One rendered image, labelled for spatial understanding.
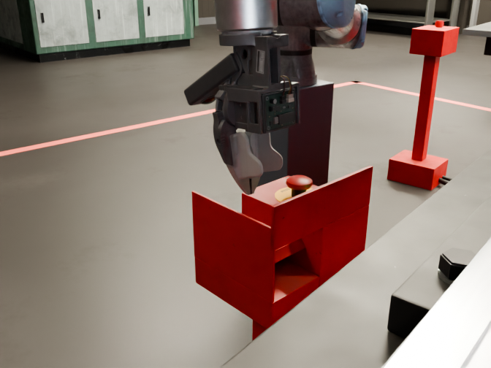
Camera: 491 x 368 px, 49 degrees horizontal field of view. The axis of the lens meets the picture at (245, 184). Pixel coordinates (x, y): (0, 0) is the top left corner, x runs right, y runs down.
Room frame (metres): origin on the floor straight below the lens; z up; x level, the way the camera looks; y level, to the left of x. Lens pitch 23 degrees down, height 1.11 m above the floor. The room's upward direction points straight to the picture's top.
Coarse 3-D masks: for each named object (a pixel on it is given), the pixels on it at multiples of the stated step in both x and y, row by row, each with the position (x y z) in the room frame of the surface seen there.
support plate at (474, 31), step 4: (484, 24) 1.00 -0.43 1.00; (488, 24) 1.00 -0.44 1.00; (464, 28) 0.94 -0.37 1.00; (468, 28) 0.94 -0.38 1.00; (472, 28) 0.94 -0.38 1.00; (476, 28) 0.94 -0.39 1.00; (480, 28) 0.94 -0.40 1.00; (484, 28) 0.94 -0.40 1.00; (488, 28) 0.94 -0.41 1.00; (464, 32) 0.93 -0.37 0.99; (468, 32) 0.93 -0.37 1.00; (472, 32) 0.93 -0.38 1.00; (476, 32) 0.92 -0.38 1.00; (480, 32) 0.92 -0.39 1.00; (484, 32) 0.91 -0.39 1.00; (488, 32) 0.91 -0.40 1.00; (476, 36) 0.92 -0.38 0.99; (480, 36) 0.92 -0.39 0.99; (484, 36) 0.91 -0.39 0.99; (488, 36) 0.91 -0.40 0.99
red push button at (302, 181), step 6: (288, 180) 0.73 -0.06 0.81; (294, 180) 0.73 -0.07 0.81; (300, 180) 0.73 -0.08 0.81; (306, 180) 0.73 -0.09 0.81; (288, 186) 0.73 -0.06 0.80; (294, 186) 0.72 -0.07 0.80; (300, 186) 0.72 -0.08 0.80; (306, 186) 0.72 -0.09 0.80; (294, 192) 0.73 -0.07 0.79; (300, 192) 0.73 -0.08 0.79
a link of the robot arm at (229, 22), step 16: (224, 0) 0.65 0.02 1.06; (240, 0) 0.65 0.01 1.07; (256, 0) 0.65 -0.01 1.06; (272, 0) 0.66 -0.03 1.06; (224, 16) 0.65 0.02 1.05; (240, 16) 0.64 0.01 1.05; (256, 16) 0.65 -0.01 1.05; (272, 16) 0.66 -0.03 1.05; (224, 32) 0.66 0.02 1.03; (240, 32) 0.65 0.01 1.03; (256, 32) 0.65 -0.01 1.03
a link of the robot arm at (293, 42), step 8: (280, 32) 1.54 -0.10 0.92; (288, 32) 1.53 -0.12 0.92; (296, 32) 1.52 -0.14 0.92; (304, 32) 1.52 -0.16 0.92; (312, 32) 1.51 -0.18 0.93; (296, 40) 1.53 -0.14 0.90; (304, 40) 1.53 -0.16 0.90; (312, 40) 1.52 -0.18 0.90; (280, 48) 1.54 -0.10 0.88; (288, 48) 1.53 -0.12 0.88; (296, 48) 1.53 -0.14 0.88; (304, 48) 1.53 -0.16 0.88
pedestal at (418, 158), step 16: (416, 32) 2.68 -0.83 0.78; (432, 32) 2.63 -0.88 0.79; (448, 32) 2.63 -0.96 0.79; (416, 48) 2.67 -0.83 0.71; (432, 48) 2.63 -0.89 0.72; (448, 48) 2.66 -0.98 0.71; (432, 64) 2.69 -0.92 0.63; (432, 80) 2.68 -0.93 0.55; (432, 96) 2.70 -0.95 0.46; (432, 112) 2.72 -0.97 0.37; (416, 128) 2.71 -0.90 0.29; (416, 144) 2.71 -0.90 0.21; (400, 160) 2.70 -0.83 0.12; (416, 160) 2.70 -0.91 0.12; (432, 160) 2.70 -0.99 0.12; (448, 160) 2.72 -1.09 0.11; (400, 176) 2.68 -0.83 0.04; (416, 176) 2.62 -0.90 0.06; (432, 176) 2.57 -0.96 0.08
